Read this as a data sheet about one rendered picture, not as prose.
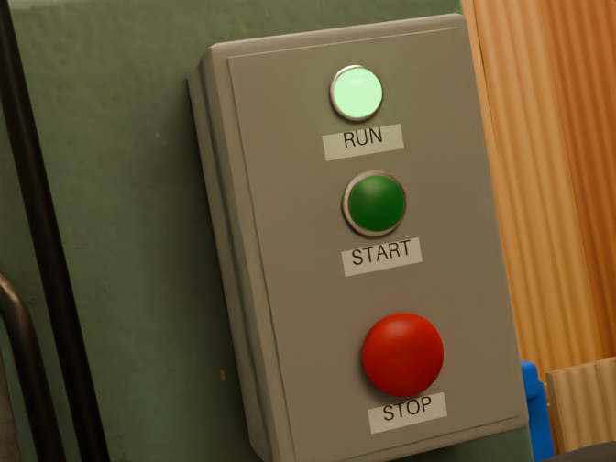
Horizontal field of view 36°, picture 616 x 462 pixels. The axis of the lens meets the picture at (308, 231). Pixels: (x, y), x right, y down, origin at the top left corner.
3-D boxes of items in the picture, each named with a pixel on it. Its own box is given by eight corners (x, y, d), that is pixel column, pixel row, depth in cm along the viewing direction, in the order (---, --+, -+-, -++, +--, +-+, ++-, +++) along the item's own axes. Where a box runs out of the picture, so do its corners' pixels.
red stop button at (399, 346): (366, 401, 34) (352, 320, 34) (442, 383, 35) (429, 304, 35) (375, 407, 33) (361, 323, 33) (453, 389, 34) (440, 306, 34)
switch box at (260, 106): (249, 452, 40) (183, 69, 39) (468, 399, 42) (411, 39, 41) (284, 491, 34) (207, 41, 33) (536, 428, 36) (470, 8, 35)
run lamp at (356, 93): (334, 125, 34) (324, 70, 34) (386, 117, 35) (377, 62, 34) (338, 124, 33) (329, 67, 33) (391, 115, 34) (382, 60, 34)
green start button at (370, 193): (347, 242, 34) (336, 176, 34) (409, 230, 35) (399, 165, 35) (353, 242, 34) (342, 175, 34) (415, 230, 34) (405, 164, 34)
